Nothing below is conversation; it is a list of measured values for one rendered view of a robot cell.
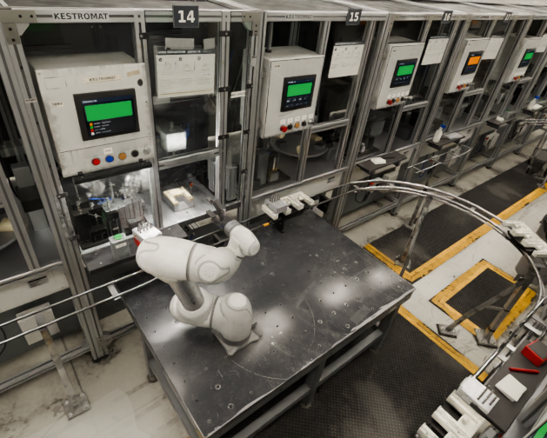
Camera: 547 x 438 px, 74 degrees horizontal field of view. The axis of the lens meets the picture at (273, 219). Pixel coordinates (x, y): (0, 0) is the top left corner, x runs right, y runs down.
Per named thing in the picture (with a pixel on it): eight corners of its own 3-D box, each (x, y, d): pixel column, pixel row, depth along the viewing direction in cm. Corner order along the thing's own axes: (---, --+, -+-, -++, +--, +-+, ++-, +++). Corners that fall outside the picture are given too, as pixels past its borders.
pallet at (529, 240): (497, 229, 271) (503, 218, 265) (514, 229, 273) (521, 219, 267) (530, 263, 242) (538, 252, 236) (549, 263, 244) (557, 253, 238)
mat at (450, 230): (412, 284, 328) (412, 283, 327) (362, 248, 363) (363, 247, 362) (601, 153, 647) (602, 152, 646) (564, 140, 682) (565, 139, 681)
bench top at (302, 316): (204, 443, 149) (204, 439, 146) (112, 282, 212) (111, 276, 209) (414, 292, 231) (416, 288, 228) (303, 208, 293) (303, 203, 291)
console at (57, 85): (65, 181, 161) (36, 72, 133) (49, 154, 177) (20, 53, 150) (156, 160, 183) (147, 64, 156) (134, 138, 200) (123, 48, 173)
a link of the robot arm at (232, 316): (247, 345, 176) (250, 316, 163) (210, 338, 178) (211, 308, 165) (254, 319, 189) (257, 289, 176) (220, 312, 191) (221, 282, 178)
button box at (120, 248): (116, 261, 188) (112, 243, 181) (110, 252, 193) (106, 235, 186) (130, 255, 192) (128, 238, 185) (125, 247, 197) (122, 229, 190)
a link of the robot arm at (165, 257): (213, 332, 181) (170, 323, 183) (221, 301, 189) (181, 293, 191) (185, 276, 115) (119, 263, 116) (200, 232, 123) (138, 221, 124)
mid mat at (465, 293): (490, 347, 282) (490, 346, 281) (428, 301, 314) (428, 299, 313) (539, 294, 336) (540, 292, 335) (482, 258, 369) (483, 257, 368)
